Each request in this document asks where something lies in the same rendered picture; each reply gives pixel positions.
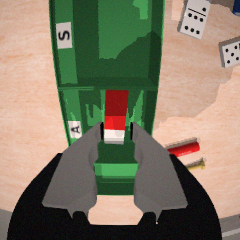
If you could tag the white domino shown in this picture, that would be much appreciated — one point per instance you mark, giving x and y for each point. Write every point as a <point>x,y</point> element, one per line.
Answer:
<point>194,18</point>
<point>230,53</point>

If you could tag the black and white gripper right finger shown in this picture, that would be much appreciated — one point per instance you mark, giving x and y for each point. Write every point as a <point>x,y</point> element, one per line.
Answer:
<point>165,186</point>

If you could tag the red and white eraser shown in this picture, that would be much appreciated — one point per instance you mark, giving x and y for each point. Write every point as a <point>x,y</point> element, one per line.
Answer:
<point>115,116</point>

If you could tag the red battery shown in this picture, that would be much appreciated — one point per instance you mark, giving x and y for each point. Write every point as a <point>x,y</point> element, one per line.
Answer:
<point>185,149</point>

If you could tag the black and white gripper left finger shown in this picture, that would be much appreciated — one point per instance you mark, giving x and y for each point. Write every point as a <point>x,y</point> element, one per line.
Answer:
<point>65,185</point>

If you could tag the green three-compartment bin rack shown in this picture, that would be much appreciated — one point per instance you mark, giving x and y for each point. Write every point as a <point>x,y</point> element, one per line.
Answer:
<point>118,46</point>

